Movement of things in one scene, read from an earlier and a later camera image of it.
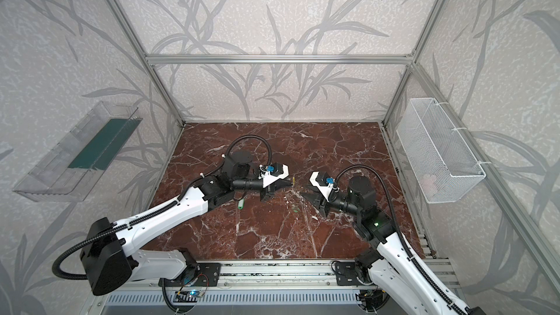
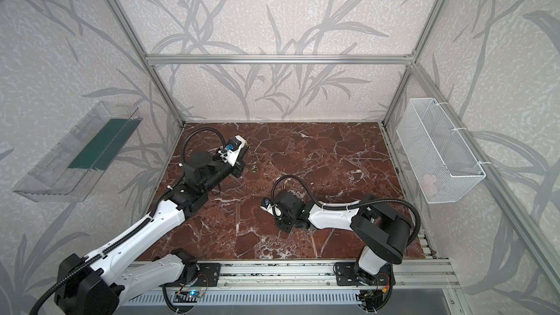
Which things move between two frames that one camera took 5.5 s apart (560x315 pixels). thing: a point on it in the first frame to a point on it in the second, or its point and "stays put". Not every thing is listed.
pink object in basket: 426,181 stays put
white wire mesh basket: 444,167 stays put
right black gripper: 324,202 to 282,223
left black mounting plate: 205,274 stays put
